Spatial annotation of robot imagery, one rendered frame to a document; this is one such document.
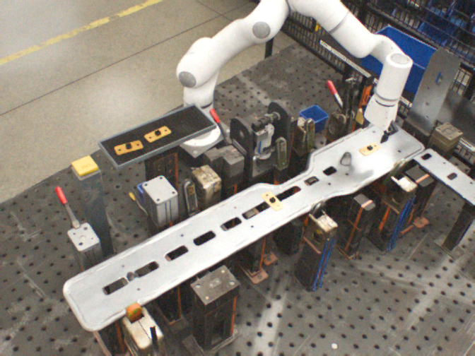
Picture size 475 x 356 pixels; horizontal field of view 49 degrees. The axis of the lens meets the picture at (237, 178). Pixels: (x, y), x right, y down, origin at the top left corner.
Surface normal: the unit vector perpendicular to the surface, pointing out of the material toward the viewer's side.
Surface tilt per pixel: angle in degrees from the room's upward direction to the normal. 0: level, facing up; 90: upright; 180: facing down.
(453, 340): 0
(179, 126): 0
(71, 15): 0
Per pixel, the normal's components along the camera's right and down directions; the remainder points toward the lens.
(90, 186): 0.59, 0.61
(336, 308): 0.06, -0.69
